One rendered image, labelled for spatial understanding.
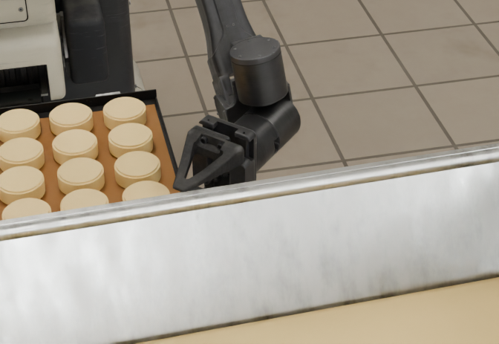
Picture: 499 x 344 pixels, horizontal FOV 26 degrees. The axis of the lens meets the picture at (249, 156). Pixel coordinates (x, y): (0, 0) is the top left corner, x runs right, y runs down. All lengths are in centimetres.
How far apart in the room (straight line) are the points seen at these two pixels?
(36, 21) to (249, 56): 85
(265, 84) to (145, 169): 16
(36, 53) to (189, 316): 149
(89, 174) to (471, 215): 70
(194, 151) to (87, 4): 104
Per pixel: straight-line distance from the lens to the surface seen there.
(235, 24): 128
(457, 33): 336
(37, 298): 48
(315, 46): 324
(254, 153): 115
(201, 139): 114
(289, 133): 122
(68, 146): 121
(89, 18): 210
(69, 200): 114
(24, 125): 126
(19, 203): 114
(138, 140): 122
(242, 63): 118
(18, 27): 198
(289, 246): 50
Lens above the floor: 161
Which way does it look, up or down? 36 degrees down
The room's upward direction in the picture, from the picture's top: straight up
